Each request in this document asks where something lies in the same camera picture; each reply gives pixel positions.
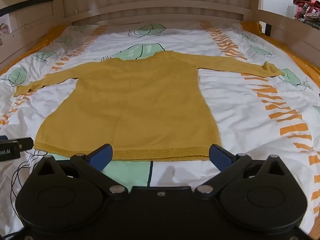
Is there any mustard yellow knit sweater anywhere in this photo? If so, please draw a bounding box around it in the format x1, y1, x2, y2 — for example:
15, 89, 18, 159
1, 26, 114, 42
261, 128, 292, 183
14, 51, 286, 161

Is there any black rail strip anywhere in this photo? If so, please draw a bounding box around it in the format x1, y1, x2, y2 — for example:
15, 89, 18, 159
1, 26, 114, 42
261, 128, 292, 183
0, 0, 55, 16

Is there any thin black cable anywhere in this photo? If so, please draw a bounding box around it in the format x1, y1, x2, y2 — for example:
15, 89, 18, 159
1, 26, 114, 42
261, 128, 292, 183
10, 148, 48, 205

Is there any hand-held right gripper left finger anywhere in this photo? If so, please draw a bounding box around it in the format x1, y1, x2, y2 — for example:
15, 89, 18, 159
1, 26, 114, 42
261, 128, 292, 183
32, 144, 129, 201

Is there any wooden bed headboard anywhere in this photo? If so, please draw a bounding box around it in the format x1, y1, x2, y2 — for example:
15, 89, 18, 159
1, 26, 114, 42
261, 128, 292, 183
0, 0, 320, 71

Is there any white leaf print bed sheet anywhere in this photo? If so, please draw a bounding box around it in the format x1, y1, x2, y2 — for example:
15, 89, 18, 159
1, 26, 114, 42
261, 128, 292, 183
0, 21, 320, 232

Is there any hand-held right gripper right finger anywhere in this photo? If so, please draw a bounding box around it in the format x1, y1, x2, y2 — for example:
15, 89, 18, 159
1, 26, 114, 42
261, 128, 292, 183
195, 144, 291, 201

